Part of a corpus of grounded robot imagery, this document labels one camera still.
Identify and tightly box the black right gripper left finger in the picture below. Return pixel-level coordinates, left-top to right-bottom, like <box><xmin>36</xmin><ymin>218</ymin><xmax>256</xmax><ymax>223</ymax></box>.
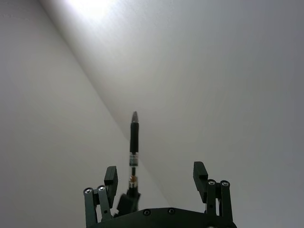
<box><xmin>83</xmin><ymin>166</ymin><xmax>119</xmax><ymax>226</ymax></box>

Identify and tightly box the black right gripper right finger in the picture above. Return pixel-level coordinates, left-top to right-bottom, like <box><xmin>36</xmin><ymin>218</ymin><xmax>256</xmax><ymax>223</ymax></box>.
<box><xmin>193</xmin><ymin>161</ymin><xmax>235</xmax><ymax>223</ymax></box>

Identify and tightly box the thin black cable with plug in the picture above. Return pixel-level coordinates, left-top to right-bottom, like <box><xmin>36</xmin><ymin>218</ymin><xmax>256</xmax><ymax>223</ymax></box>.
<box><xmin>118</xmin><ymin>111</ymin><xmax>142</xmax><ymax>215</ymax></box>

